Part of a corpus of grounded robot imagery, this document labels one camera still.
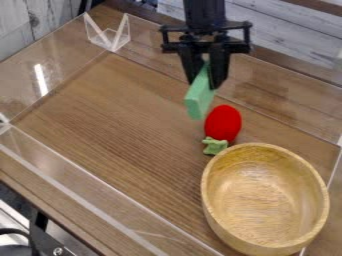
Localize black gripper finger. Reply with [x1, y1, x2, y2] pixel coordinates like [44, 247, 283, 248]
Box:
[178, 44, 204, 83]
[208, 43, 230, 90]

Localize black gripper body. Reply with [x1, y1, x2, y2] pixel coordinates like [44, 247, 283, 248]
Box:
[159, 0, 252, 53]

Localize long green block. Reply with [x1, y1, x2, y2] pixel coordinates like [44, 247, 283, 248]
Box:
[184, 64, 215, 120]

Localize brown wooden bowl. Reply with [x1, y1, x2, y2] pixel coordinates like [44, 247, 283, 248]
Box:
[200, 143, 330, 256]

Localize red plush strawberry toy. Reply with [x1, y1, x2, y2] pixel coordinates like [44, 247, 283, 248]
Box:
[202, 105, 242, 155]

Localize black metal table frame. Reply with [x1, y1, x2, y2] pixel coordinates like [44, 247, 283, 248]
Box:
[0, 182, 99, 256]

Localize black cable at corner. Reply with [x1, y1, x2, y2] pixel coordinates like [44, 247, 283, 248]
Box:
[0, 227, 35, 256]

